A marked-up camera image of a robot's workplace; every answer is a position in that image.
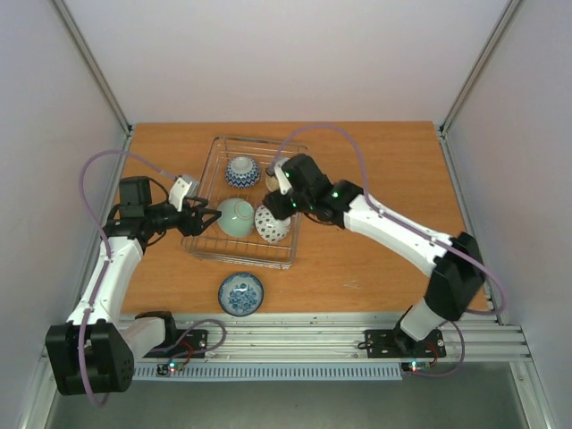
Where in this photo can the wire dish rack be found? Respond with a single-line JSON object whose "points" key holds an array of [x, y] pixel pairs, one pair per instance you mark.
{"points": [[251, 250]]}

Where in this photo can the blue yellow patterned bowl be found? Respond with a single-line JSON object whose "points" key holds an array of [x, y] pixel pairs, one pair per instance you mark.
{"points": [[272, 183]]}

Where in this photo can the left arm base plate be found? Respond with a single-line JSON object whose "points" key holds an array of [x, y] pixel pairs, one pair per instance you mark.
{"points": [[196, 340]]}

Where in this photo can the red white patterned bowl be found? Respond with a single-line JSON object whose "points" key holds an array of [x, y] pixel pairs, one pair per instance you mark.
{"points": [[270, 229]]}

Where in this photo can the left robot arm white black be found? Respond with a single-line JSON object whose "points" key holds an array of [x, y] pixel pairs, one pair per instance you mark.
{"points": [[89, 354]]}

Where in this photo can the plain mint green bowl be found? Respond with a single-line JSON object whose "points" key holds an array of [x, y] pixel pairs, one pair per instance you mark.
{"points": [[237, 217]]}

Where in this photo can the slotted cable duct grey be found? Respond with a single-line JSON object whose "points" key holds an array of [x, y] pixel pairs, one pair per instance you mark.
{"points": [[242, 372]]}

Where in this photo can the aluminium rail frame front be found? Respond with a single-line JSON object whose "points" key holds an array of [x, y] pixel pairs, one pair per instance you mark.
{"points": [[334, 337]]}

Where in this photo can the left controller board with leds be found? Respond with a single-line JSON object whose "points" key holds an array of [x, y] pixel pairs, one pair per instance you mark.
{"points": [[172, 367]]}

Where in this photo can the controller board with leds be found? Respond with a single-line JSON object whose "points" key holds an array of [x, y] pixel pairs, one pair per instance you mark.
{"points": [[172, 367], [417, 367]]}

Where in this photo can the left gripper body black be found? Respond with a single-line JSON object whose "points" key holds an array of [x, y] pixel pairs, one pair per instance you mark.
{"points": [[187, 227]]}

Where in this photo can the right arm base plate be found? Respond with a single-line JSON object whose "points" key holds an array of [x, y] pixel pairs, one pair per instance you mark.
{"points": [[383, 344]]}

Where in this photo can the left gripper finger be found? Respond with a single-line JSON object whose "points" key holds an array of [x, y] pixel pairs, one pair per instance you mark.
{"points": [[198, 205], [206, 217]]}

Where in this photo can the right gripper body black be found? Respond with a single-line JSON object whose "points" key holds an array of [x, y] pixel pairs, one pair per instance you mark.
{"points": [[281, 204]]}

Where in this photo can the blue floral white bowl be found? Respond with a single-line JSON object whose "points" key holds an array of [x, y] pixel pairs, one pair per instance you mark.
{"points": [[241, 294]]}

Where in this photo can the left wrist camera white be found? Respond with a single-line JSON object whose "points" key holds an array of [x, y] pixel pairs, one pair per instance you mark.
{"points": [[185, 186]]}

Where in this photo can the red geometric patterned bowl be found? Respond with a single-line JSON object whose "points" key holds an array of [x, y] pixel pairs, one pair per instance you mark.
{"points": [[242, 172]]}

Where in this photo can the right controller board with leds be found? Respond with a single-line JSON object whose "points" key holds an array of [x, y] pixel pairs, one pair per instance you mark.
{"points": [[417, 367]]}

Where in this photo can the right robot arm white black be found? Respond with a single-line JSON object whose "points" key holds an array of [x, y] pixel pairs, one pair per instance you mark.
{"points": [[451, 264]]}

